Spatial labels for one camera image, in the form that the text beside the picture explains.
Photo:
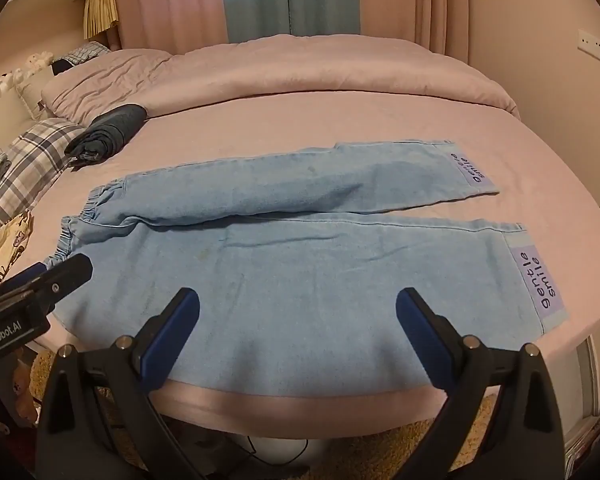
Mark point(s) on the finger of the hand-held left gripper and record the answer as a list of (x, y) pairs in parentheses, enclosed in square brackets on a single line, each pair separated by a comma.
[(27, 275), (70, 272)]

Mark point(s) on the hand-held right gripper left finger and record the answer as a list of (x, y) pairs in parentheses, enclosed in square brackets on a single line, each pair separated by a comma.
[(172, 330)]

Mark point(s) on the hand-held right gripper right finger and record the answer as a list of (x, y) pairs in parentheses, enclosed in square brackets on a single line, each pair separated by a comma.
[(417, 327)]

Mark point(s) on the light blue pants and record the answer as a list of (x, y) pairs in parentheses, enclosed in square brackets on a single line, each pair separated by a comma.
[(280, 270)]

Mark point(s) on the yellow printed cloth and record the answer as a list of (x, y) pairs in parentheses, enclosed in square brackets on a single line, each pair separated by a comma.
[(7, 245)]

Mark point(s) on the brown plush toy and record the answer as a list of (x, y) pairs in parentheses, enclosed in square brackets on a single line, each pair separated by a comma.
[(24, 395)]

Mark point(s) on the plaid pillow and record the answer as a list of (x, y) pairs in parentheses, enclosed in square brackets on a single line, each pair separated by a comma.
[(35, 160)]

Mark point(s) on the dark rolled clothing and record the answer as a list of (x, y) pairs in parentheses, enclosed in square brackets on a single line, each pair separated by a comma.
[(107, 132)]

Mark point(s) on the white round base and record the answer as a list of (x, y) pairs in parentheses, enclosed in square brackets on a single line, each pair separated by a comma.
[(275, 452)]

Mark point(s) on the white plush toy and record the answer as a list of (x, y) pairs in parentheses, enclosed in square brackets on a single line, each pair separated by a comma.
[(2, 85), (39, 60)]

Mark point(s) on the pink bed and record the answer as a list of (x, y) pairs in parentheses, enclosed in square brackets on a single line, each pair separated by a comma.
[(530, 160)]

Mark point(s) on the stack of books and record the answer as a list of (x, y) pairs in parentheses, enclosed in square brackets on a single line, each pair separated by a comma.
[(587, 442)]

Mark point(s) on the blue checked cloth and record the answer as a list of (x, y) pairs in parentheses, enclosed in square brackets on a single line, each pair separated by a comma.
[(82, 55)]

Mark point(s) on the yellow fringe hanging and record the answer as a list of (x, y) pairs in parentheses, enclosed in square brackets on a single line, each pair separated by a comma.
[(100, 10)]

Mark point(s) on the pink duvet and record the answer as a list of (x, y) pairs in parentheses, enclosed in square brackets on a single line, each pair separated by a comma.
[(280, 75)]

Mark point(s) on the pink curtain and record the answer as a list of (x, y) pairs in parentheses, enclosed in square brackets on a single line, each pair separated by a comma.
[(170, 5), (415, 0)]

